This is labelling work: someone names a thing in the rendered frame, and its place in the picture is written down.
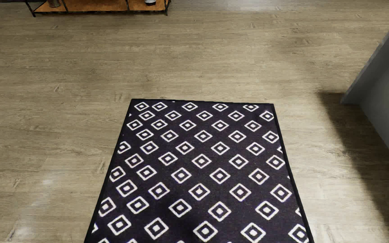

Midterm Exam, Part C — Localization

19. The black rug with white diamonds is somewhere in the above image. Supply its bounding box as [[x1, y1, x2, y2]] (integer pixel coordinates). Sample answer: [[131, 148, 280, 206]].
[[84, 99, 315, 243]]

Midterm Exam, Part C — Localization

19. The grey cabinet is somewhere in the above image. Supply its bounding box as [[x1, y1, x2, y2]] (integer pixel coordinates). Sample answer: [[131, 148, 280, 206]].
[[341, 3, 389, 179]]

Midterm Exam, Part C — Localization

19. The wooden shelf with black frame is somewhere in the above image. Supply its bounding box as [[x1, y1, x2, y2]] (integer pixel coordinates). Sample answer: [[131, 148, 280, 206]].
[[25, 0, 172, 17]]

